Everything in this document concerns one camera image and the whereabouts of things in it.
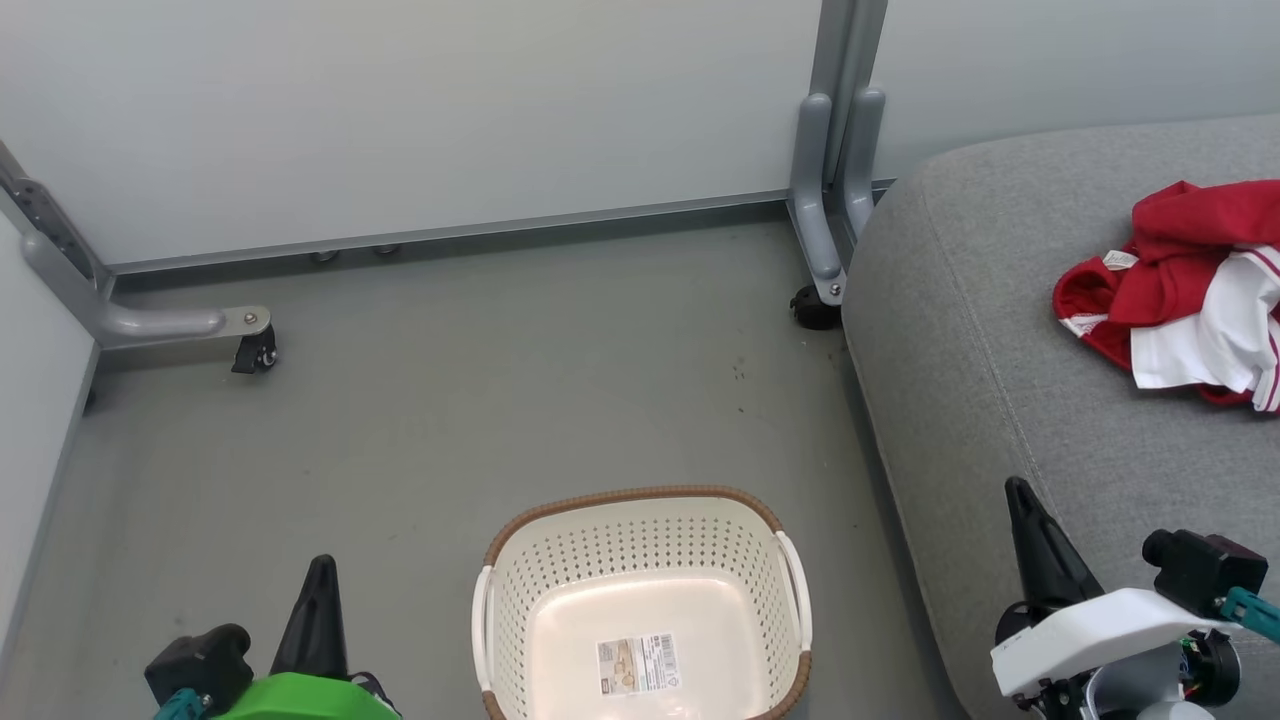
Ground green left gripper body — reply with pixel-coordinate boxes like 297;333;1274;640
215;672;401;720

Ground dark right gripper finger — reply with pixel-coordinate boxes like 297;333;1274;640
1005;477;1106;617

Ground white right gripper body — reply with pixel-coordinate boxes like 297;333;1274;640
990;588;1231;699

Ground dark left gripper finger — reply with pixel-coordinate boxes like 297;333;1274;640
270;555;349;677

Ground red white-striped garment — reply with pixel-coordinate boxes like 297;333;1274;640
1052;180;1280;414

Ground printed basket sticker label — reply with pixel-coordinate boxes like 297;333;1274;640
597;632;682;698

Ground cream perforated laundry basket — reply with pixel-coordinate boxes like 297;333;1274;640
472;486;813;720

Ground black round right gripper motor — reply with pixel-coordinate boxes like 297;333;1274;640
1185;630;1242;707

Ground grey fabric sofa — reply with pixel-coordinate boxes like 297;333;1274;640
842;115;1280;720

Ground black caster wheel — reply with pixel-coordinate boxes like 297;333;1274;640
231;325;279;376
790;285;844;332

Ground grey partition side foot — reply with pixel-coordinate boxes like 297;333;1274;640
0;140;273;353

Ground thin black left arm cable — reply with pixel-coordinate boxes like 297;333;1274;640
350;672;403;719

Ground teal left cable connector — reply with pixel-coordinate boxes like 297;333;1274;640
154;688;213;720

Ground teal cable connector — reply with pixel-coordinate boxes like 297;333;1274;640
1220;587;1280;643
154;688;213;720

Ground teal right cable connector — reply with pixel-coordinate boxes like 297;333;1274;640
1220;587;1280;643

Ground grey partition post foot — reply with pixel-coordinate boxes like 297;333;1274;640
788;0;891;307

